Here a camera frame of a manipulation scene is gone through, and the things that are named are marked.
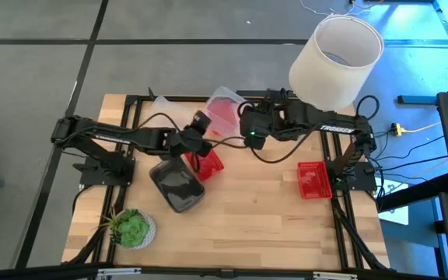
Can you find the red plastic mesh basket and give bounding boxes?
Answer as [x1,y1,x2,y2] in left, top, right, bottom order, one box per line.
[296,161,333,200]
[184,149,226,183]
[207,97,241,135]

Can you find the green succulent in white pot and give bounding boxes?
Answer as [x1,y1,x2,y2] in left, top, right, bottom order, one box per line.
[99,208,157,250]

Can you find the black diagonal beam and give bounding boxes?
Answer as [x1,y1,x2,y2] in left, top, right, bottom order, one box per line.
[375,173,448,213]

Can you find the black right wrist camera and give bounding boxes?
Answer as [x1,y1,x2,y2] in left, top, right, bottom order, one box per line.
[243,133,267,151]

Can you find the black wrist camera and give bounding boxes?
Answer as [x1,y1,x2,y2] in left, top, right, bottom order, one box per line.
[243,133,267,151]
[190,110,212,132]

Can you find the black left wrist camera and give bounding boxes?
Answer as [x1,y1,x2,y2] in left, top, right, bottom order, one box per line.
[190,110,212,132]

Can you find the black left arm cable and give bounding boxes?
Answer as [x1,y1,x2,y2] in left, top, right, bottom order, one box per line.
[136,111,186,133]

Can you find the black aluminium table frame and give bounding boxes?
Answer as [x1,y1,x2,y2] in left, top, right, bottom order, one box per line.
[66,87,390,273]

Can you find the black floor cable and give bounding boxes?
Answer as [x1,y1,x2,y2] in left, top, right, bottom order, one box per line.
[404,134,447,163]

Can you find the yellow power cable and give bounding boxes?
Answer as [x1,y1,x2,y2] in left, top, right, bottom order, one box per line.
[401,121,443,134]

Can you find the black rail with silver brackets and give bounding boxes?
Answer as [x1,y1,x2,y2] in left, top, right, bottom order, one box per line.
[0,263,448,280]

